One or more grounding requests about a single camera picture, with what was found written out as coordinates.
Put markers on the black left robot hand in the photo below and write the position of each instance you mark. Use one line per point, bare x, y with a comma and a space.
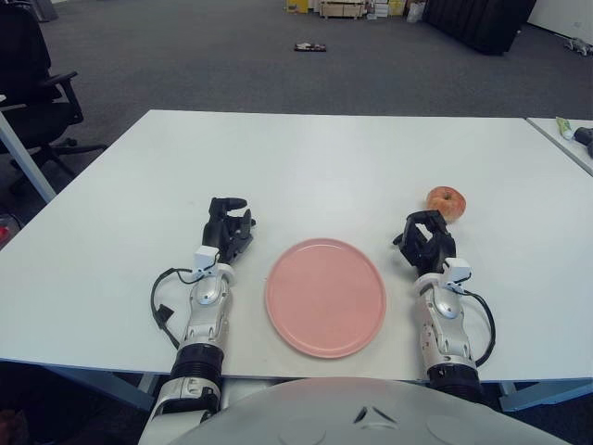
218, 232

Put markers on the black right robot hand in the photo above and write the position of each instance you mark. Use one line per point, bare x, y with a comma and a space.
428, 250

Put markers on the red yellow apple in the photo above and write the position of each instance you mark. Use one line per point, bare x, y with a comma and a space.
447, 201

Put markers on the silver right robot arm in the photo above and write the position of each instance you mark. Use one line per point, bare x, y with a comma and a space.
440, 324

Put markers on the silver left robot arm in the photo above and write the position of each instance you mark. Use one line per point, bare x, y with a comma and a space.
208, 320

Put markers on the pink round plate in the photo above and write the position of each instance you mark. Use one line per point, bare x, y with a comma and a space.
324, 301

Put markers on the green white tube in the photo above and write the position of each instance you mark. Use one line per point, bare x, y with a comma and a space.
564, 127

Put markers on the grey robot torso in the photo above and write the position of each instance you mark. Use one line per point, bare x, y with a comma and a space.
324, 417

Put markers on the black flat floor tray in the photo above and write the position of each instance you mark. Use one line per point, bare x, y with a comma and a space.
310, 47

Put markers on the white desk leg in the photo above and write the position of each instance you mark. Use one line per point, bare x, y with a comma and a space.
23, 157

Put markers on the small red object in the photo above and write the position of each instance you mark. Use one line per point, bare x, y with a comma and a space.
3, 234

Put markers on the black tall cabinet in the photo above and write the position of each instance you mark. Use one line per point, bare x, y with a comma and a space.
477, 23

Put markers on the white bag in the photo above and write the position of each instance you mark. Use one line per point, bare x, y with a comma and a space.
413, 11

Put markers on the yellow cardboard box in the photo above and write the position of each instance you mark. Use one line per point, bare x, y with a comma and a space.
296, 5

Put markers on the black office chair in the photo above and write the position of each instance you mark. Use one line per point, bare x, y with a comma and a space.
28, 69

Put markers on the grey robot dog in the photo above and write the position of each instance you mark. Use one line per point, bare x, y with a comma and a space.
576, 45

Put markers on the wooden crate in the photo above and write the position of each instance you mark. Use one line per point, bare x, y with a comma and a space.
340, 9

